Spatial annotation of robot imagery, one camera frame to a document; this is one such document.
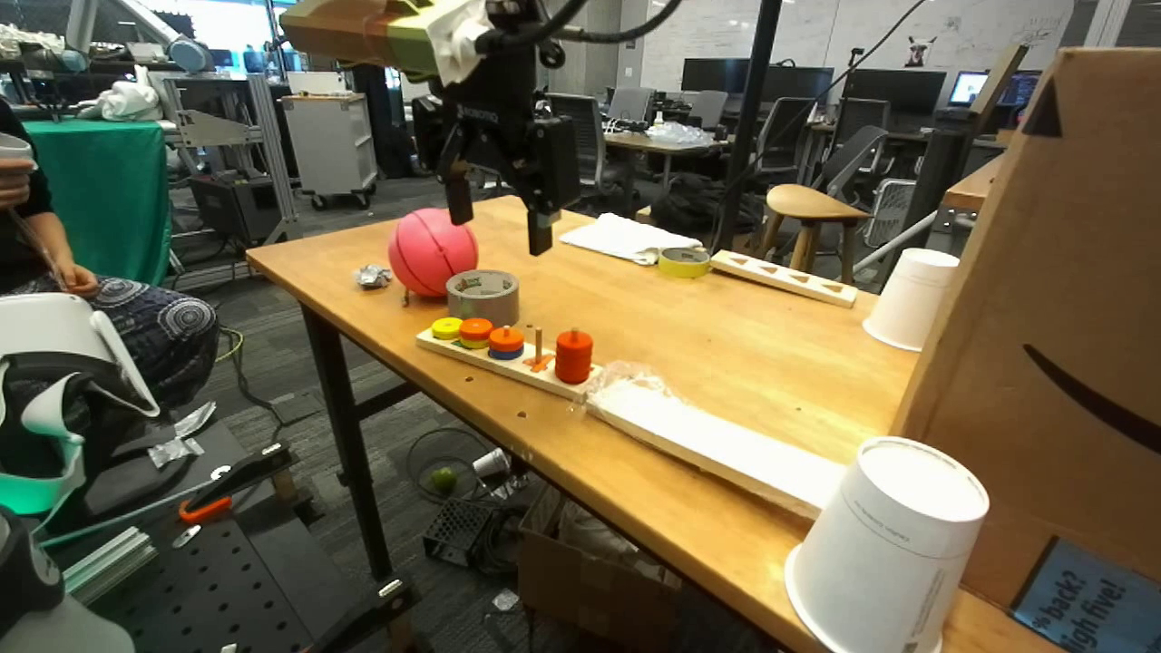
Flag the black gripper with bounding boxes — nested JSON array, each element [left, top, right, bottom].
[[438, 32, 580, 257]]

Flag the pink mini basketball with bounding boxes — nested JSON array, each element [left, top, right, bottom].
[[387, 205, 483, 303]]

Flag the operator forearm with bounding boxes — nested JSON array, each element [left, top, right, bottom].
[[16, 205, 79, 284]]

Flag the operator hand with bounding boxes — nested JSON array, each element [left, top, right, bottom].
[[56, 262, 111, 303]]

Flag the white folded paper sheet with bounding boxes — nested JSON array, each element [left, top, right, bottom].
[[554, 211, 704, 267]]

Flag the white rolling cart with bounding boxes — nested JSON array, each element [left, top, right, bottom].
[[285, 87, 383, 211]]

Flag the yellow-green clear bowl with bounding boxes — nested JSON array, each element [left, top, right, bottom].
[[656, 239, 714, 284]]

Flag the black vertical pole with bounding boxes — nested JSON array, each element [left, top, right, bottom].
[[722, 0, 787, 239]]

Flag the long wooden peg board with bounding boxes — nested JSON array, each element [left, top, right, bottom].
[[709, 245, 863, 309]]

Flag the round wooden stool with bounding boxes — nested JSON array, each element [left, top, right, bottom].
[[760, 181, 870, 274]]

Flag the white plastic-wrapped wooden plank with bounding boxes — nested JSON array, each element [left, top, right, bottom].
[[586, 375, 851, 523]]

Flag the seated person patterned trousers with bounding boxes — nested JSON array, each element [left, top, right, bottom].
[[0, 102, 227, 413]]

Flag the green cloth covered table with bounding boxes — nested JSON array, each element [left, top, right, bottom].
[[20, 115, 176, 285]]

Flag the white paper cup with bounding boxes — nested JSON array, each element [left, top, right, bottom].
[[779, 431, 993, 653], [859, 245, 962, 355]]

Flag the white green plastic device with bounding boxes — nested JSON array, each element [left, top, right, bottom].
[[0, 290, 165, 523]]

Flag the open laptop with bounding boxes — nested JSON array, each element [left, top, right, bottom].
[[944, 65, 1045, 121]]

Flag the black perforated metal plate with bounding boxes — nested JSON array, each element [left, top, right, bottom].
[[88, 505, 402, 653]]

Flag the aluminium extrusion bar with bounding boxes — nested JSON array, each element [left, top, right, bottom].
[[60, 523, 159, 603]]

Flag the large brown cardboard box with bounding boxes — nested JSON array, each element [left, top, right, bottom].
[[893, 48, 1161, 653]]

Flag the grey duct tape roll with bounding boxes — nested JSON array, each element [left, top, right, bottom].
[[443, 263, 524, 327]]

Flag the orange ring stack green base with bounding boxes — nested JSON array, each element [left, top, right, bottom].
[[459, 317, 501, 353]]

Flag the orange ring stack blue base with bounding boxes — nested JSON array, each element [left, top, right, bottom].
[[485, 324, 529, 361]]

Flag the tall orange ring stack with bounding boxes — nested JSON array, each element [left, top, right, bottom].
[[553, 327, 598, 387]]

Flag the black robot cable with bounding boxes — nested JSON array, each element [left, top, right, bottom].
[[548, 0, 686, 48]]

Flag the tan wrist camera bar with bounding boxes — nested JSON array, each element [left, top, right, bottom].
[[280, 0, 485, 87]]

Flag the black metal table frame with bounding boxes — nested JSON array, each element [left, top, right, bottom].
[[294, 301, 413, 614]]

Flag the black handled tool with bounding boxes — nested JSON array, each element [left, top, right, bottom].
[[178, 437, 294, 512]]

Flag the orange handled tool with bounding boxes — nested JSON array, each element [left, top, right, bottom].
[[178, 491, 239, 529]]

